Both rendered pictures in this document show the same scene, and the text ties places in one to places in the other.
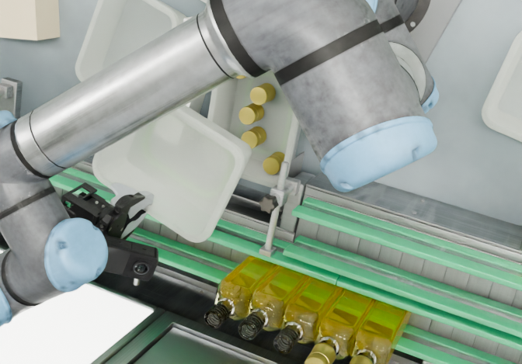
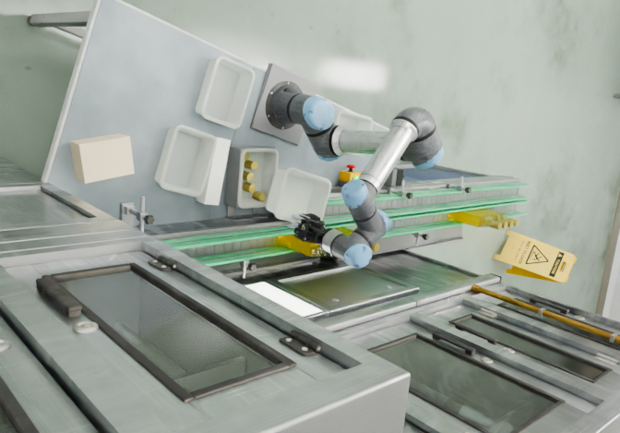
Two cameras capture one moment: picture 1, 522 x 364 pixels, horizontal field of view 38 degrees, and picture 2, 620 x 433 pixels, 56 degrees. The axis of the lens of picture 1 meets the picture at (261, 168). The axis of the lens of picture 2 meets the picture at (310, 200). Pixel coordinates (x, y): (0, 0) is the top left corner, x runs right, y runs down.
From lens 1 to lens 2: 186 cm
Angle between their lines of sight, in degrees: 60
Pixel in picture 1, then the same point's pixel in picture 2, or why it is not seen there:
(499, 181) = (327, 172)
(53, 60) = (120, 185)
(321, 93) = (434, 139)
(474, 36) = not seen: hidden behind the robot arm
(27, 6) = (125, 153)
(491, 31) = not seen: hidden behind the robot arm
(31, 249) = (380, 223)
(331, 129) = (435, 150)
